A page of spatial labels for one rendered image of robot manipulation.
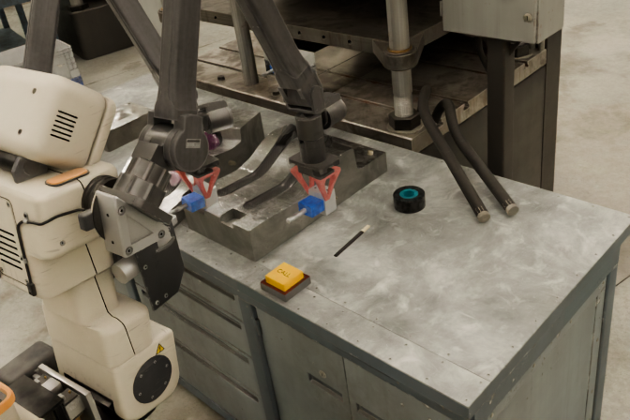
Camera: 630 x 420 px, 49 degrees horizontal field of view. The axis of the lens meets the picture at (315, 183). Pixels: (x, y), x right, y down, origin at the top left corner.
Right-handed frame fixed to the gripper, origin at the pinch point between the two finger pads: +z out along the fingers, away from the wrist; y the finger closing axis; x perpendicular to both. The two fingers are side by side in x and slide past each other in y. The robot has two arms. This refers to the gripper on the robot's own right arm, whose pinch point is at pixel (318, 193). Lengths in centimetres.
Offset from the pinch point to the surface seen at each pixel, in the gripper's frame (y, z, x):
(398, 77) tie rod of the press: 23, -2, -60
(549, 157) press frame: 17, 64, -149
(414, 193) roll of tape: -6.8, 11.3, -26.5
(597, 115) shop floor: 40, 91, -251
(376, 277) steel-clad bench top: -17.0, 15.0, 2.0
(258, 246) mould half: 10.0, 11.4, 12.0
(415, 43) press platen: 23, -10, -70
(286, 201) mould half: 12.4, 6.4, -0.6
